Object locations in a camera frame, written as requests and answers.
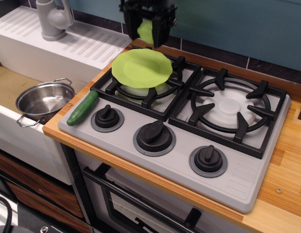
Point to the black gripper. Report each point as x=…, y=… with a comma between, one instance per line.
x=161, y=12

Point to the light green toy cauliflower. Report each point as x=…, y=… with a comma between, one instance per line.
x=145, y=32

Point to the lime green plastic plate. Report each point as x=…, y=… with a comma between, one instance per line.
x=142, y=68

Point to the dark green toy pickle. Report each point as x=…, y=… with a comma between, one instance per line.
x=83, y=109

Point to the white toy sink unit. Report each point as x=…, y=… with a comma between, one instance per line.
x=26, y=59

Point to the small stainless steel pot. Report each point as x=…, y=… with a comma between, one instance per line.
x=41, y=102

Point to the white left burner disc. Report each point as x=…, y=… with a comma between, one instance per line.
x=160, y=89

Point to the white burner disc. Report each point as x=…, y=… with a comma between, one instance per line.
x=228, y=104
x=160, y=89

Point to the black left burner grate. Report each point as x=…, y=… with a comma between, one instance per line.
x=153, y=105

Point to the black burner grate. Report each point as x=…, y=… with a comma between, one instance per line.
x=153, y=105
x=252, y=140

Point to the grey toy faucet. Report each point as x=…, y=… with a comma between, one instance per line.
x=53, y=21

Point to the black left stove knob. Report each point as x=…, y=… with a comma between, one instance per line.
x=107, y=119

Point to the black stove knob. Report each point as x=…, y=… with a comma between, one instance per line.
x=154, y=139
x=107, y=119
x=208, y=161

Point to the white right burner disc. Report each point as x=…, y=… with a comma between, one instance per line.
x=228, y=104

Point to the black middle stove knob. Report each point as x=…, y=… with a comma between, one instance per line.
x=154, y=139

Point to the grey toy stove top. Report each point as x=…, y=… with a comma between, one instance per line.
x=238, y=187

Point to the black right burner grate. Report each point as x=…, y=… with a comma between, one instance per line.
x=252, y=140

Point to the black right stove knob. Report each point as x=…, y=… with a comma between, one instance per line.
x=208, y=161

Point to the toy oven door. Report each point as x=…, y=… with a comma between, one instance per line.
x=133, y=206

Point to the wooden drawer front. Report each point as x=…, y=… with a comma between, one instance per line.
x=46, y=195

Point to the black oven door handle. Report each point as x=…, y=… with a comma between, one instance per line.
x=185, y=227

